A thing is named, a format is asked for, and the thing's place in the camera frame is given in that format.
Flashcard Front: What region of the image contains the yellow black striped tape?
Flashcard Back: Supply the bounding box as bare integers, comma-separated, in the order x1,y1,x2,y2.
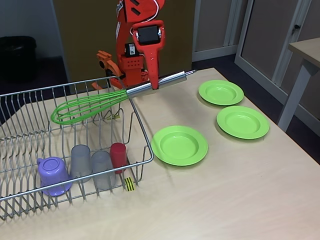
124,176,137,193

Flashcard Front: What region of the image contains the metal wire dish rack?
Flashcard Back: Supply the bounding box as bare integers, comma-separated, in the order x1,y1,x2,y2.
0,74,155,221

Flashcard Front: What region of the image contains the red plastic cup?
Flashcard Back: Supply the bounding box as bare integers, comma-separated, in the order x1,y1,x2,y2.
109,142,128,175

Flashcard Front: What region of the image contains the translucent grey plastic cup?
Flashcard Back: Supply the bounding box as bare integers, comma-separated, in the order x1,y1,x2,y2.
91,150,117,191
70,144,92,184

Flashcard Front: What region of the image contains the grey sliding door cabinet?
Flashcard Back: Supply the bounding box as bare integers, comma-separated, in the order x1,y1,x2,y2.
234,0,320,118

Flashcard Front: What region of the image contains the wooden base block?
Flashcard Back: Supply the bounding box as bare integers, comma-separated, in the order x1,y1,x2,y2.
111,83,158,101

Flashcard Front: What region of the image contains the green plastic plate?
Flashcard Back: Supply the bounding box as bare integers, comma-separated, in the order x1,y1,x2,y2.
150,125,209,168
198,79,245,107
216,105,270,140

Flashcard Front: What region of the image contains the brown pin board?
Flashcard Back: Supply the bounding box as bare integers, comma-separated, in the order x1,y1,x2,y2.
52,0,196,83

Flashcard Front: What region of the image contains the light orange table clamp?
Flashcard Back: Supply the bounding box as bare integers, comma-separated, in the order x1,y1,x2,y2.
90,49,126,91

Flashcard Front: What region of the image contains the white servo cable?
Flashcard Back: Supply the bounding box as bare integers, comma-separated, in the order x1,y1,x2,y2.
130,0,161,36

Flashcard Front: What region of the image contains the beige desk with grey leg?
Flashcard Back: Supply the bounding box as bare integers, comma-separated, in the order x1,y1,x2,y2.
277,37,320,133

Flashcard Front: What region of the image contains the purple plastic mug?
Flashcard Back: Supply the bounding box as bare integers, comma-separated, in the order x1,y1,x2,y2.
36,156,73,197

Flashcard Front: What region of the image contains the black waste bin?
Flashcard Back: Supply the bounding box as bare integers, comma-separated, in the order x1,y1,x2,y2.
0,36,38,83

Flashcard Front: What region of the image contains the green whisk with steel handle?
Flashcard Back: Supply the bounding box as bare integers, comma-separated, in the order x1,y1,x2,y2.
50,69,198,125

